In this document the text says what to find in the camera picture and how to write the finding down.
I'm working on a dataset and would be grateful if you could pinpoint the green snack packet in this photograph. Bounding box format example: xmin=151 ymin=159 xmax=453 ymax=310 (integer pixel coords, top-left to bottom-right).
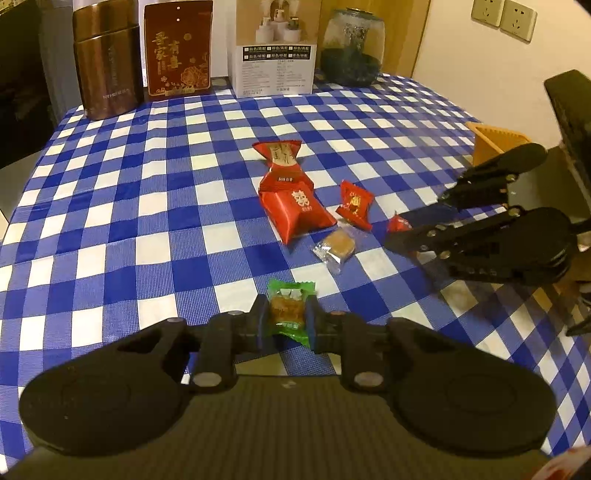
xmin=268 ymin=279 xmax=318 ymax=352

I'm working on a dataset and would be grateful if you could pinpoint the small red candy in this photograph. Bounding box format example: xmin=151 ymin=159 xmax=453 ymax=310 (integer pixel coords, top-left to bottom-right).
xmin=387 ymin=211 xmax=413 ymax=234
xmin=335 ymin=181 xmax=374 ymax=230

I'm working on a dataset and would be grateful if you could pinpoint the orange plastic tray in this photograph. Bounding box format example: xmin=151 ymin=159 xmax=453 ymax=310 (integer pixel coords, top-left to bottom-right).
xmin=465 ymin=121 xmax=532 ymax=168

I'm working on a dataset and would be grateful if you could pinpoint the blue checkered tablecloth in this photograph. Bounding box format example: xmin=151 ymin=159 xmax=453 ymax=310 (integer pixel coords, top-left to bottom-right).
xmin=0 ymin=74 xmax=591 ymax=462

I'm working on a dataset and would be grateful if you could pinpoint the red gold-print box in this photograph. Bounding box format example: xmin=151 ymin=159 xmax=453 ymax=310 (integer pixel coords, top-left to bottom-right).
xmin=143 ymin=0 xmax=214 ymax=101

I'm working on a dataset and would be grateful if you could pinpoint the large red snack packet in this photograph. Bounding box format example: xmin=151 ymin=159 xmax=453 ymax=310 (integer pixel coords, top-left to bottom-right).
xmin=257 ymin=173 xmax=338 ymax=245

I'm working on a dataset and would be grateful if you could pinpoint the glass jar with dark contents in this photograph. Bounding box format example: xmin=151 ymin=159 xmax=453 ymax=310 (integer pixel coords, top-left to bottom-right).
xmin=321 ymin=8 xmax=386 ymax=87

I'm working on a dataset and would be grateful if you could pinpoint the beige wall socket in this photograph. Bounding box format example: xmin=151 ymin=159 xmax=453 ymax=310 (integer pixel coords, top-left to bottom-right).
xmin=500 ymin=0 xmax=537 ymax=43
xmin=471 ymin=0 xmax=505 ymax=27

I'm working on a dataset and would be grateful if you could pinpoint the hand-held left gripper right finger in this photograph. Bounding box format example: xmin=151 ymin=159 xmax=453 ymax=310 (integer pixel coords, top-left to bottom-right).
xmin=306 ymin=294 xmax=462 ymax=393

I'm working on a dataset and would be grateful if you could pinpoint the clear-wrapped brown pastry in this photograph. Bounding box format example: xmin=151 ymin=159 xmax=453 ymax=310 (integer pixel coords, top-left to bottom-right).
xmin=310 ymin=227 xmax=357 ymax=274

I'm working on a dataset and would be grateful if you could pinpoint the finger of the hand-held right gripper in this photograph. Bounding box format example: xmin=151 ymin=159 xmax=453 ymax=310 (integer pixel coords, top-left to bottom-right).
xmin=385 ymin=205 xmax=522 ymax=278
xmin=438 ymin=143 xmax=549 ymax=214

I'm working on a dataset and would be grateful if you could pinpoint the brown metal canister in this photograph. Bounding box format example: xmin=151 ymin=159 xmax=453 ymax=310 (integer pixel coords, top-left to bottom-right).
xmin=72 ymin=0 xmax=145 ymax=121

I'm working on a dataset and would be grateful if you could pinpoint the red white snack packet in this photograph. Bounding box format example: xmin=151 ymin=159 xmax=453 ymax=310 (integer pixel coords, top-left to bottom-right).
xmin=252 ymin=141 xmax=303 ymax=175

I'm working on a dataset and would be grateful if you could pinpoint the white cardboard box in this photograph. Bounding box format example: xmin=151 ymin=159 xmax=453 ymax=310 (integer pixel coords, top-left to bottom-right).
xmin=231 ymin=0 xmax=321 ymax=97

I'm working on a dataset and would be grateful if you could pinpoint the black cabinet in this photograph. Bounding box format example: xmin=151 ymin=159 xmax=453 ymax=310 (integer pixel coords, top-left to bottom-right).
xmin=0 ymin=0 xmax=75 ymax=169

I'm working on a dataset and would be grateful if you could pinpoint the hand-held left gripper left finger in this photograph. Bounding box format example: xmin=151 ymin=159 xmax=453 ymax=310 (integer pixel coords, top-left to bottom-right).
xmin=108 ymin=293 xmax=269 ymax=393

